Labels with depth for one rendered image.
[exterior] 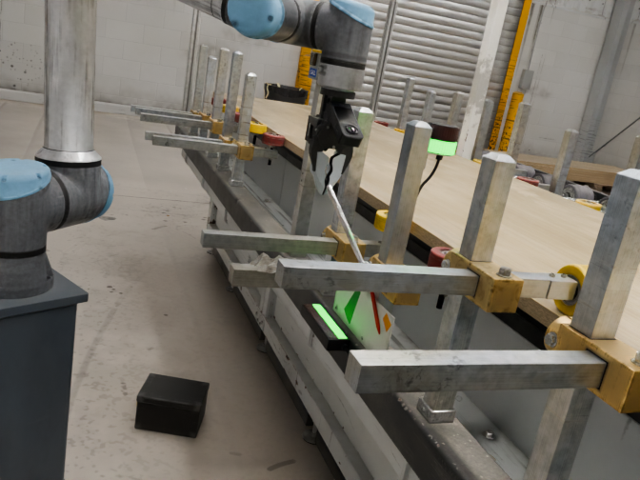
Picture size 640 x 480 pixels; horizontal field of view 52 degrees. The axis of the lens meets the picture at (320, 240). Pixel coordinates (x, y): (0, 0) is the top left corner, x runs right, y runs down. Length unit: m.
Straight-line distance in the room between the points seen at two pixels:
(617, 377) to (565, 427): 0.11
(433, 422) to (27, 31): 8.07
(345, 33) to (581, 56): 10.10
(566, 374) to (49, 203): 1.16
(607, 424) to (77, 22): 1.31
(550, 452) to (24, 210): 1.13
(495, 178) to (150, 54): 7.97
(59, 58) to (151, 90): 7.21
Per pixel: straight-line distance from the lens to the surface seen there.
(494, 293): 0.93
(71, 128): 1.63
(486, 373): 0.68
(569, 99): 11.29
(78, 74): 1.62
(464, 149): 2.80
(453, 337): 1.02
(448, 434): 1.06
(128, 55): 8.76
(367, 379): 0.61
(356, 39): 1.29
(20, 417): 1.68
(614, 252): 0.77
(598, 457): 1.12
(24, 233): 1.53
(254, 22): 1.20
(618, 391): 0.76
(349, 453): 1.93
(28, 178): 1.51
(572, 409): 0.83
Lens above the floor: 1.22
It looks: 16 degrees down
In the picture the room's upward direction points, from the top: 10 degrees clockwise
